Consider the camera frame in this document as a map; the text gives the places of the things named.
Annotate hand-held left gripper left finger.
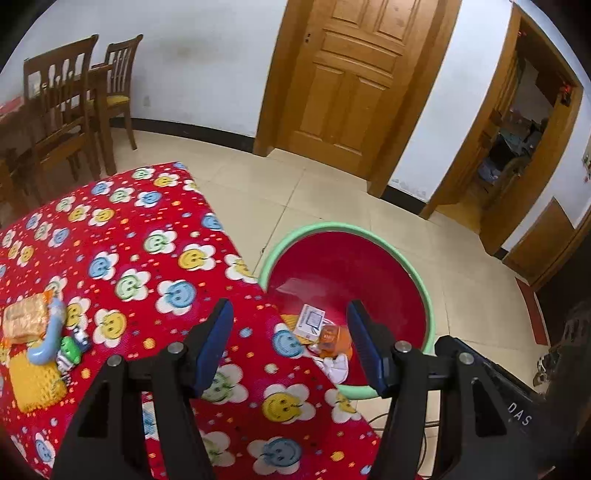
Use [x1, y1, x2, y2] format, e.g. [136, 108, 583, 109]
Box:
[53, 298, 236, 480]

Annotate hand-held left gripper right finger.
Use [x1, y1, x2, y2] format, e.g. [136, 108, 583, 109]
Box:
[346, 300, 513, 480]

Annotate white tissue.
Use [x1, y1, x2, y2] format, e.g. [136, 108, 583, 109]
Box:
[315, 353, 349, 385]

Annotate white and teal small box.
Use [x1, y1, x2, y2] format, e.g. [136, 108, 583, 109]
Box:
[291, 305, 326, 342]

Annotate red basin with green rim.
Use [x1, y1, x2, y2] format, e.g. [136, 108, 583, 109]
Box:
[259, 222, 437, 400]

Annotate person's right forearm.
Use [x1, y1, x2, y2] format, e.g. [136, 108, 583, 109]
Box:
[551, 299, 591, 462]

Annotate red doormat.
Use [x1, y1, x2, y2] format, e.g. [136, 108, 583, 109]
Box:
[515, 278, 550, 347]

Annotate red smiley flower blanket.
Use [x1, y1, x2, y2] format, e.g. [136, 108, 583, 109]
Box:
[0, 161, 384, 480]

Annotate green plastic toy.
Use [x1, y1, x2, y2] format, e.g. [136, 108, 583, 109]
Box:
[56, 328, 92, 384]

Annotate light blue plastic tube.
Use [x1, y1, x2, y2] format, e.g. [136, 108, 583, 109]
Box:
[27, 298, 65, 365]

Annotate yellow sponge cloth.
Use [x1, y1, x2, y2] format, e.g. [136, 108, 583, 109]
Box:
[8, 344, 69, 414]

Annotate plain wooden door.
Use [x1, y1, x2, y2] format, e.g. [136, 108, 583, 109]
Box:
[503, 198, 591, 291]

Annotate brown bread packet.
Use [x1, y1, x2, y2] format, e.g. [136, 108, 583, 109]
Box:
[2, 295, 51, 344]

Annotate dark room clutter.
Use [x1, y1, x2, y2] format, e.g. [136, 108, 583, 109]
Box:
[478, 106, 550, 195]

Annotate wooden dining table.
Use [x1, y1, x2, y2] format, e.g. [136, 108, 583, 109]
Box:
[0, 65, 117, 208]

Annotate panelled wooden door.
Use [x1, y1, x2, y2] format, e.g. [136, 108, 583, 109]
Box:
[288, 0, 437, 169]

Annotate wooden chair with cushion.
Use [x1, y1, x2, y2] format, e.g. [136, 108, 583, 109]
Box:
[105, 34, 145, 151]

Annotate wooden slat-back chair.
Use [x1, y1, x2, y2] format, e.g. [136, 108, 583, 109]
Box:
[23, 34, 102, 183]

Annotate wooden open doorway frame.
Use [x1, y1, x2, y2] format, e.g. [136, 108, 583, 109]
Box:
[418, 4, 585, 254]

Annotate wooden door frame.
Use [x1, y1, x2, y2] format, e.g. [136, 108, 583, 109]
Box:
[253, 0, 462, 197]

